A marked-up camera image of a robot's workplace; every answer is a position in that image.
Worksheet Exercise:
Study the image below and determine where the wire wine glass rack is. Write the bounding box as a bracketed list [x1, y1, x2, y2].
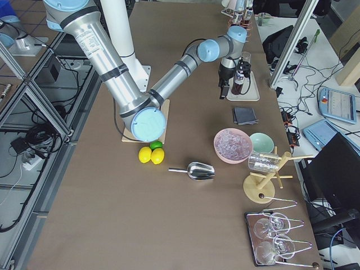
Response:
[244, 199, 320, 269]

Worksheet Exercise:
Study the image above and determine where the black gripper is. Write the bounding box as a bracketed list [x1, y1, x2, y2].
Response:
[236, 58, 251, 78]

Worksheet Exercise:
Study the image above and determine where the bamboo cutting board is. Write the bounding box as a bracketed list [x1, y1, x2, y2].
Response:
[121, 99, 170, 144]

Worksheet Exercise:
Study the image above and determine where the pink bowl with ice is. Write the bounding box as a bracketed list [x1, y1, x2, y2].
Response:
[213, 128, 253, 164]

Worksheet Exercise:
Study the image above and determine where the glass mug on stand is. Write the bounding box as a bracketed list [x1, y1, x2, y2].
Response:
[247, 152, 281, 173]

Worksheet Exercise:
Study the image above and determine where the yellow lemon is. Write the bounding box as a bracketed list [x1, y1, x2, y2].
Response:
[138, 146, 152, 163]
[151, 148, 165, 165]

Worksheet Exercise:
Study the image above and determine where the green bowl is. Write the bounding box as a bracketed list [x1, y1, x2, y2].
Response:
[250, 133, 275, 153]

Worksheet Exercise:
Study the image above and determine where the blue teach pendant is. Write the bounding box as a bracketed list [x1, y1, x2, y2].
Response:
[303, 119, 342, 151]
[318, 87, 357, 124]

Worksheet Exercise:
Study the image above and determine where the aluminium frame post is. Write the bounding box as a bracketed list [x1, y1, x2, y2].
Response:
[269, 0, 318, 89]

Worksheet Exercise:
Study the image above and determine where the hanging wine glass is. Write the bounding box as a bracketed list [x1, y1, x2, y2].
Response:
[253, 213, 290, 240]
[255, 235, 295, 266]

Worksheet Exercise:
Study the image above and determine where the clear wine glass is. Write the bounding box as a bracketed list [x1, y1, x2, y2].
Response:
[242, 51, 251, 64]

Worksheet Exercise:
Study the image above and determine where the grey folded cloth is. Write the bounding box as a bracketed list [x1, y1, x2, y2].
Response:
[233, 107, 259, 125]

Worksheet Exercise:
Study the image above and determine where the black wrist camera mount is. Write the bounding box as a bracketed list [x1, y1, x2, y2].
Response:
[218, 64, 235, 99]

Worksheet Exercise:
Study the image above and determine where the tea bottle white cap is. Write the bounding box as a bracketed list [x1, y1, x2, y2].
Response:
[231, 66, 245, 96]

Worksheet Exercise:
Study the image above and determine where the cream rabbit tray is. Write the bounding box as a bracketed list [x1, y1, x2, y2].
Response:
[226, 71, 260, 102]

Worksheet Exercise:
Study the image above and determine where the green lime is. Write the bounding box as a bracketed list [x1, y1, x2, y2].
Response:
[149, 141, 163, 150]

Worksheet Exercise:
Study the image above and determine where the wooden cup tree stand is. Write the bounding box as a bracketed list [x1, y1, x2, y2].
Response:
[243, 146, 314, 204]

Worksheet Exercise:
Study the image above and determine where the black monitor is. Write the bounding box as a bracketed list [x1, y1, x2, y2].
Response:
[305, 133, 359, 210]

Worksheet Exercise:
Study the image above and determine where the copper wire bottle basket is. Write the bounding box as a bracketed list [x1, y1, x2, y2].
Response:
[227, 12, 251, 32]

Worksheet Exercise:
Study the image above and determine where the steel ice scoop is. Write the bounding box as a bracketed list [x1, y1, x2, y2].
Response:
[168, 161, 215, 181]

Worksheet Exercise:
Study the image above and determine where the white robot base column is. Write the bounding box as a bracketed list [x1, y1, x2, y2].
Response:
[101, 0, 151, 92]

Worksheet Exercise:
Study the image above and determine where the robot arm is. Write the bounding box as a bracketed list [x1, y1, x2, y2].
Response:
[44, 1, 248, 142]

